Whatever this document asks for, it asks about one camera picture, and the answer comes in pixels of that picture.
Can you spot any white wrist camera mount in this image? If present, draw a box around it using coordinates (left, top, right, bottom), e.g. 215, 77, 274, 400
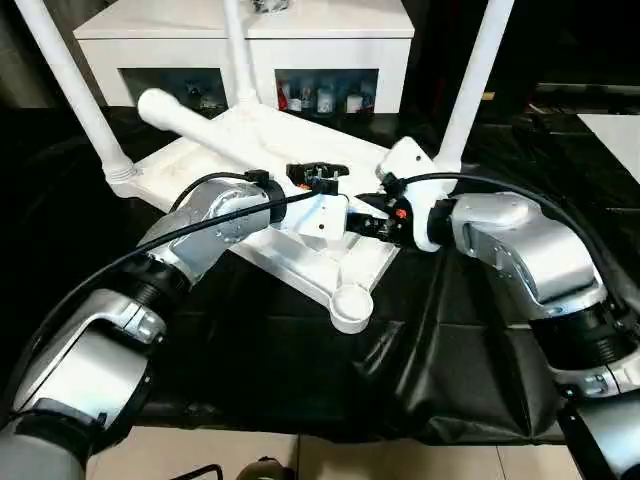
287, 192, 352, 242
374, 136, 450, 251

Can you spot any grey curtain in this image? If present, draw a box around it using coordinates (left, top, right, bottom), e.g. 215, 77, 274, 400
0, 0, 81, 109

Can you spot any white plastic table top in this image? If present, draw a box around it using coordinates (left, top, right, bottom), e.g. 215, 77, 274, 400
112, 102, 464, 335

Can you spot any dark long bar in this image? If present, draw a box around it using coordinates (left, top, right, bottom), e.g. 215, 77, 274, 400
537, 82, 640, 97

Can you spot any tall white bottle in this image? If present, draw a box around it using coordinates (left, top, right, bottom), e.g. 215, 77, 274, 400
316, 78, 337, 114

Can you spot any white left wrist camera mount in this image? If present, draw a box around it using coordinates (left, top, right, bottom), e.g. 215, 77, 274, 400
287, 192, 352, 242

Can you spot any black work mat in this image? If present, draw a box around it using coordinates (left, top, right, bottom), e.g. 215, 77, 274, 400
0, 102, 640, 446

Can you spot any white plastic table leg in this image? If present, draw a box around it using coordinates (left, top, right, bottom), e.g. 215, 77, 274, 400
136, 87, 301, 176
436, 0, 516, 170
13, 0, 137, 185
222, 0, 262, 109

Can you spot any white sideboard cabinet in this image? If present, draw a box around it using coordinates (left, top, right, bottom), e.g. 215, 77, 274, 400
73, 0, 416, 117

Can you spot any dark clutter on cabinet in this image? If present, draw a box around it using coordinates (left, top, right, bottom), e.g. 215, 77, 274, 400
252, 0, 295, 15

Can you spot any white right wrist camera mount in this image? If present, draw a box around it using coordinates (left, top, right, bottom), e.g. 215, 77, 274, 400
374, 136, 450, 251

